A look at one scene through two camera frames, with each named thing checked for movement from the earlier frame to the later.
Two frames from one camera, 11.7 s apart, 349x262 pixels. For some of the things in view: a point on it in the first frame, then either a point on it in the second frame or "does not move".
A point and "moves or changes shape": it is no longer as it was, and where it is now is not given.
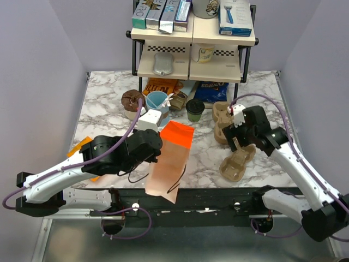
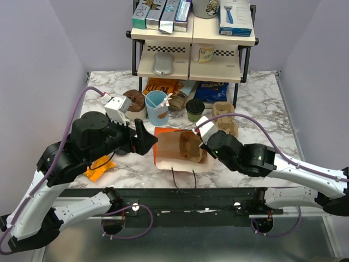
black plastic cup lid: x=194 y=107 does not move
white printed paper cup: x=202 y=53 does not move
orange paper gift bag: x=164 y=177 moves or changes shape
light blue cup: x=154 y=100 does not move
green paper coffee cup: x=194 y=118 does not move
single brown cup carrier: x=233 y=167 moves or changes shape
